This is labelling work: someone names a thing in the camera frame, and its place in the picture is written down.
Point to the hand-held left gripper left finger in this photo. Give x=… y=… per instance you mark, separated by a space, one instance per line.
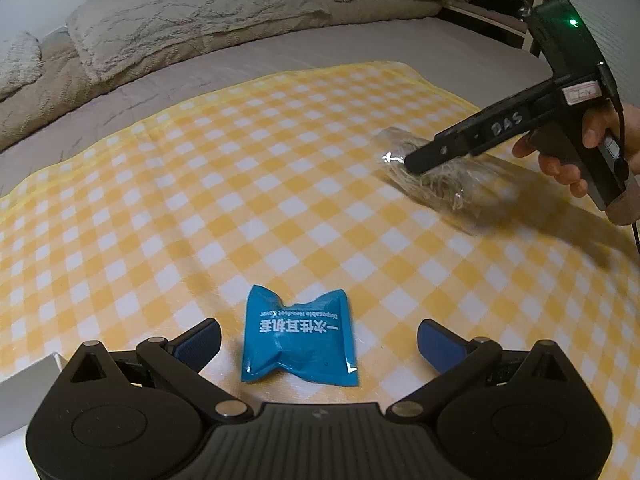
x=200 y=341

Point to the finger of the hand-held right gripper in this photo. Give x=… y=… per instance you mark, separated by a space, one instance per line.
x=440 y=152

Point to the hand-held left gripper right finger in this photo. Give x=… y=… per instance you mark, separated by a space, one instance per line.
x=435 y=342

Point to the blue plastic packet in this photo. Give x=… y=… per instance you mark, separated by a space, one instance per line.
x=295 y=340

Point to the white cardboard box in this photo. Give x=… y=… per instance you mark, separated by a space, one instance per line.
x=25 y=390

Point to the person's right hand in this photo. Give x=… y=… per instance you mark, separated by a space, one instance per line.
x=560 y=170

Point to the yellow checkered blanket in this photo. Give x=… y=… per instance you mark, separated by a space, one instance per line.
x=200 y=185

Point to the grey bed sheet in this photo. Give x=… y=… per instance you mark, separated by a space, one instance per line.
x=300 y=50

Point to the beige duvet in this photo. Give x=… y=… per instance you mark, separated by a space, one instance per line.
x=30 y=115

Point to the beige textured pillow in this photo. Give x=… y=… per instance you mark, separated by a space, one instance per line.
x=175 y=15

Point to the small beige pillow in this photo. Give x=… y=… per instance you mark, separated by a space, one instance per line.
x=17 y=62

